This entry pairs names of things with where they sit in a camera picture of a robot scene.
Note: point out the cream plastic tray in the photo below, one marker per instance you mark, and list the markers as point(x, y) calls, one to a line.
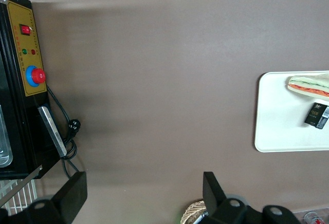
point(280, 121)

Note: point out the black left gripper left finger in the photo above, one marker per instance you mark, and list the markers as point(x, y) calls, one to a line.
point(73, 190)

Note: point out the black sealing machine yellow panel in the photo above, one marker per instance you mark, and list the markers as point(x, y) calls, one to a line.
point(24, 121)

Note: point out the wicker basket with foil trays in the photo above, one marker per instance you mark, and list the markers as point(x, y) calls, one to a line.
point(191, 212)

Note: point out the clear acrylic bottle rack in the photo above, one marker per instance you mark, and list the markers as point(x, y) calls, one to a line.
point(299, 215)

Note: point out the wrapped triangle sandwich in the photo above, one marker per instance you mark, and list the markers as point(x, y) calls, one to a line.
point(312, 86)

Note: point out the clear plastic container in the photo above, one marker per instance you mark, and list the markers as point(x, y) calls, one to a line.
point(5, 147)

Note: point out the black gum box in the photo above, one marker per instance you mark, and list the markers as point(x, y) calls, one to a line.
point(314, 116)

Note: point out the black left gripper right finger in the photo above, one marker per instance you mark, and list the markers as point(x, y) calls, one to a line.
point(212, 193)

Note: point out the red cola bottle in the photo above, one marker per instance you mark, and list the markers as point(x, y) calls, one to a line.
point(313, 218)

